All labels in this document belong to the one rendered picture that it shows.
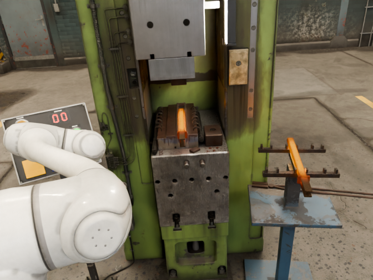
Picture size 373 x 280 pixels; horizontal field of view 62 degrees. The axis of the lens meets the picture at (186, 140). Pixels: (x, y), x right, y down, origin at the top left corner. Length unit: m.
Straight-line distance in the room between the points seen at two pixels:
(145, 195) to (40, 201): 1.44
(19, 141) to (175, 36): 0.74
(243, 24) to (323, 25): 6.59
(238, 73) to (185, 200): 0.70
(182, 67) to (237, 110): 0.41
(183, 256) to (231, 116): 0.90
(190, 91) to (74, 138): 1.07
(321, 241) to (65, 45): 6.77
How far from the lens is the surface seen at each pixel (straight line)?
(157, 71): 1.41
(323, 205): 1.68
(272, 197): 1.67
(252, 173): 1.86
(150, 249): 2.19
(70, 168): 0.76
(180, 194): 1.63
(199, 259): 2.02
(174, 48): 1.38
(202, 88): 1.94
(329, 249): 2.41
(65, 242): 0.46
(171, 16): 1.37
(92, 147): 0.98
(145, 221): 2.03
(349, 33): 8.37
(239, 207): 1.99
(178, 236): 1.83
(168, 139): 1.53
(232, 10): 1.49
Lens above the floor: 1.67
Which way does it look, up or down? 28 degrees down
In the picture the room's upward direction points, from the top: 4 degrees counter-clockwise
